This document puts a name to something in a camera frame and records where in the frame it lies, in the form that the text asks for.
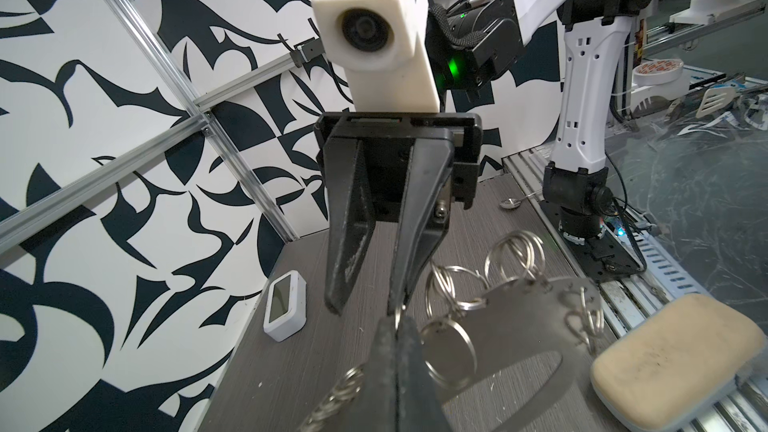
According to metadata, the white digital clock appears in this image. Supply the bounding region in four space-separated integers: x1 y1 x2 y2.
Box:
263 270 307 342

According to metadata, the white slotted cable duct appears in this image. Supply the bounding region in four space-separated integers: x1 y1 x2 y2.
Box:
621 231 711 305

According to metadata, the metal plate with keyrings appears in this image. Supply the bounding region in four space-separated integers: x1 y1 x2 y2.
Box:
296 229 606 432

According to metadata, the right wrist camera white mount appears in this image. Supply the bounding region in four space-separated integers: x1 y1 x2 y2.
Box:
312 0 440 113

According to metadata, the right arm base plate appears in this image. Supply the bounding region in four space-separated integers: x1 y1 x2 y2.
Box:
539 200 643 283

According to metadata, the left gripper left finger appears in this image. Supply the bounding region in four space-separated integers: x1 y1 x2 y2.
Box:
339 316 397 432

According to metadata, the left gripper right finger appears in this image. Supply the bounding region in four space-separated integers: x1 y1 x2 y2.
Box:
396 315 451 432

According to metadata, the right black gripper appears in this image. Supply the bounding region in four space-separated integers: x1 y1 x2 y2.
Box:
314 112 482 315

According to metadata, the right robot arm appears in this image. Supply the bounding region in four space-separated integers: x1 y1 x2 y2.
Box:
312 0 652 314

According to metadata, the beige glasses case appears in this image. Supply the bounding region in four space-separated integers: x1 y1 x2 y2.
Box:
590 294 767 431

